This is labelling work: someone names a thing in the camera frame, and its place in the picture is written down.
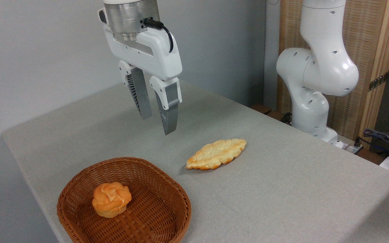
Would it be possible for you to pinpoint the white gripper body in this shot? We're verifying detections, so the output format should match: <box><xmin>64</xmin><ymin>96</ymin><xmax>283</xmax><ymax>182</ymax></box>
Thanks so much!
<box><xmin>103</xmin><ymin>26</ymin><xmax>183</xmax><ymax>82</ymax></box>

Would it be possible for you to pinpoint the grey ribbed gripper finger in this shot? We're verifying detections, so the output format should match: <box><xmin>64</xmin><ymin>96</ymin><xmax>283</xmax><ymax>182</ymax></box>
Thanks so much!
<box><xmin>119</xmin><ymin>60</ymin><xmax>153</xmax><ymax>120</ymax></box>
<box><xmin>149</xmin><ymin>76</ymin><xmax>183</xmax><ymax>136</ymax></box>

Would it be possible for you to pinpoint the leaf-shaped bread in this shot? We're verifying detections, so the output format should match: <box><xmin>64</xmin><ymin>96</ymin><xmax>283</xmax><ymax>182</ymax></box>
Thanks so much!
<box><xmin>185</xmin><ymin>138</ymin><xmax>247</xmax><ymax>170</ymax></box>

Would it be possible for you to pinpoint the brown wicker basket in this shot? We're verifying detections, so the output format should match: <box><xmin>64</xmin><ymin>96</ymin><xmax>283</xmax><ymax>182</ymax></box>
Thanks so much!
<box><xmin>56</xmin><ymin>157</ymin><xmax>192</xmax><ymax>243</ymax></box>

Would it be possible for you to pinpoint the round bun bread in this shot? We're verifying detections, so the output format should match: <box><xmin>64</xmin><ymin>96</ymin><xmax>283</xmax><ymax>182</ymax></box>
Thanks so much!
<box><xmin>92</xmin><ymin>182</ymin><xmax>132</xmax><ymax>219</ymax></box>

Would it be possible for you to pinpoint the brown wooden platform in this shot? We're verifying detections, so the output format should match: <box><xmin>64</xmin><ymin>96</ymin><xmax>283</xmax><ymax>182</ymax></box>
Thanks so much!
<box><xmin>251</xmin><ymin>103</ymin><xmax>293</xmax><ymax>125</ymax></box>

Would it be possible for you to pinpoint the grey tablecloth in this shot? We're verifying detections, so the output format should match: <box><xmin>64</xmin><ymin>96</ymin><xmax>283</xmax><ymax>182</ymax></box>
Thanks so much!
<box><xmin>1</xmin><ymin>77</ymin><xmax>389</xmax><ymax>243</ymax></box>

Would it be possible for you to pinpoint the brass screen hinge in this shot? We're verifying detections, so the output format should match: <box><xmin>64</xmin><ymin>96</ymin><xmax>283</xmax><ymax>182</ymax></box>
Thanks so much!
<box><xmin>368</xmin><ymin>72</ymin><xmax>389</xmax><ymax>92</ymax></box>

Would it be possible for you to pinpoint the wooden folding screen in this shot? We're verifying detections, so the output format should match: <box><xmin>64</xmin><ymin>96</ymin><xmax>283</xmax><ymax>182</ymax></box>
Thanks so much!
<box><xmin>277</xmin><ymin>0</ymin><xmax>389</xmax><ymax>150</ymax></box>

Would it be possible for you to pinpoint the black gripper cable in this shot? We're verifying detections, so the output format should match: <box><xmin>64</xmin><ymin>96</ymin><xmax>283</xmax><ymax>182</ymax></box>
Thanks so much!
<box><xmin>143</xmin><ymin>18</ymin><xmax>174</xmax><ymax>54</ymax></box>

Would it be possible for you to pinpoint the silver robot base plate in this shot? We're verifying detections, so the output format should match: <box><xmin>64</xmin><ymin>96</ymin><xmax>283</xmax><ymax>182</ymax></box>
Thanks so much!
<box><xmin>332</xmin><ymin>134</ymin><xmax>364</xmax><ymax>155</ymax></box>

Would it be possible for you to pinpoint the blue cable bundle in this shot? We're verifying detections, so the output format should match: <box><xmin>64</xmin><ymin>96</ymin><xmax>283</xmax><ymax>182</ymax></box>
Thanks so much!
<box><xmin>363</xmin><ymin>128</ymin><xmax>389</xmax><ymax>160</ymax></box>

